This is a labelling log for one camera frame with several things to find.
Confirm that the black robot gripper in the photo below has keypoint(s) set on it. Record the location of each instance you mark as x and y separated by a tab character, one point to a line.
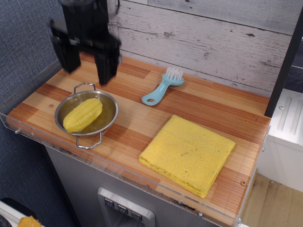
85	27

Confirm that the yellow toy corn cob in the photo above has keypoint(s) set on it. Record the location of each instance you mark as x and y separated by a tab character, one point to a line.
82	115

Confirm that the small yellow object bottom left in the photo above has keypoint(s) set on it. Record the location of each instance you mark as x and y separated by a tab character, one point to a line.
29	222

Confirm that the light blue dish brush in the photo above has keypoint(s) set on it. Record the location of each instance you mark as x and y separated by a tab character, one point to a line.
172	77

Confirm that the clear acrylic edge guard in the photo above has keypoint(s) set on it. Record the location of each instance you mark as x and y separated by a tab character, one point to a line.
232	113

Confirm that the folded yellow cloth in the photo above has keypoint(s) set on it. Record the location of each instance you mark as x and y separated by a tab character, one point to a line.
187	154

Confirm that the grey toy fridge cabinet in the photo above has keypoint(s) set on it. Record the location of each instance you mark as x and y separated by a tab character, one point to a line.
81	182

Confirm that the silver dispenser button panel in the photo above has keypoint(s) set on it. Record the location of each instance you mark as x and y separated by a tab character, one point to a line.
121	212

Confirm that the white ridged side cabinet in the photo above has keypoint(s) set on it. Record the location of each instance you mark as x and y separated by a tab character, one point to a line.
281	156

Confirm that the stainless steel two-handled bowl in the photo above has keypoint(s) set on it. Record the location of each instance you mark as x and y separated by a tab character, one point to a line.
81	93

